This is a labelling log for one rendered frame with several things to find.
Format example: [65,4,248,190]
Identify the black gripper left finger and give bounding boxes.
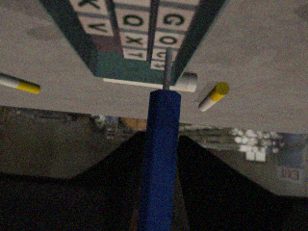
[0,131,145,231]

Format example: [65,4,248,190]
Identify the blue stylus with white tip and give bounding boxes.
[137,55,181,231]

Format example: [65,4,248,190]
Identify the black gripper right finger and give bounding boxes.
[177,135,308,231]

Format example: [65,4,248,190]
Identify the keyboard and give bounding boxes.
[35,0,232,87]

